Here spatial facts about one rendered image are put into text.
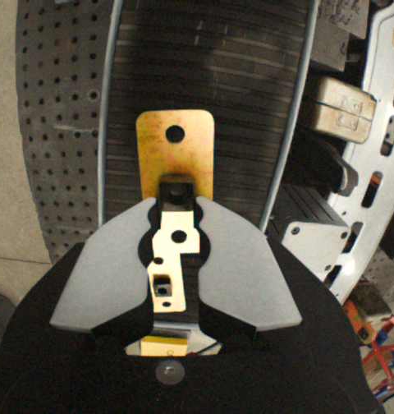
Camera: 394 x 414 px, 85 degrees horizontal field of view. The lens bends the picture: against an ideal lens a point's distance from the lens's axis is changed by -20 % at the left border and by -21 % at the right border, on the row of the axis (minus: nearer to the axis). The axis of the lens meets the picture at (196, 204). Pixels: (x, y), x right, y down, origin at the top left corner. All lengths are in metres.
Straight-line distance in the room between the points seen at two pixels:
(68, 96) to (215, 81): 0.56
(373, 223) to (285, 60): 0.41
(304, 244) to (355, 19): 0.28
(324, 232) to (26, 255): 1.99
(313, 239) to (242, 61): 0.22
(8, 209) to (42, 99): 1.28
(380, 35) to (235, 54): 0.32
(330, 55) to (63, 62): 0.60
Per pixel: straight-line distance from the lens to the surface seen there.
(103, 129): 0.19
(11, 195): 1.87
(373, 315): 0.70
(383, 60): 0.47
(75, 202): 0.79
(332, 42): 0.29
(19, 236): 2.03
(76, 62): 0.70
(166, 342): 0.35
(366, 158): 0.47
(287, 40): 0.20
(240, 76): 0.19
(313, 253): 0.35
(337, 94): 0.32
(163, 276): 0.25
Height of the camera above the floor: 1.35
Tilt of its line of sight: 62 degrees down
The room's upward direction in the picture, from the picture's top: 174 degrees clockwise
